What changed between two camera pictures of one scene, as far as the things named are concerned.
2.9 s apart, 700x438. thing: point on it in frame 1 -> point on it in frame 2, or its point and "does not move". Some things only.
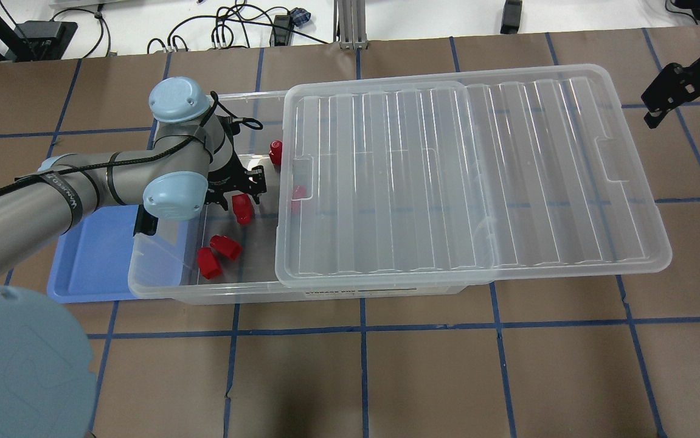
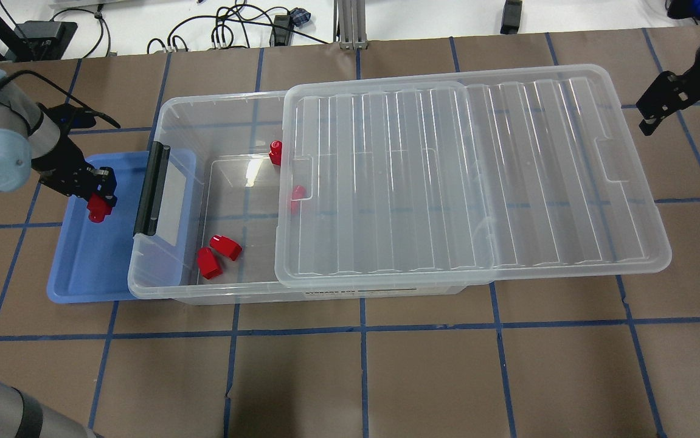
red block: (225, 247) does not move
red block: (300, 193) does not move
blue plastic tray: (91, 260) does not move
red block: (242, 208) -> (98, 208)
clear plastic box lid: (519, 171) does not move
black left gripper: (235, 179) -> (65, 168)
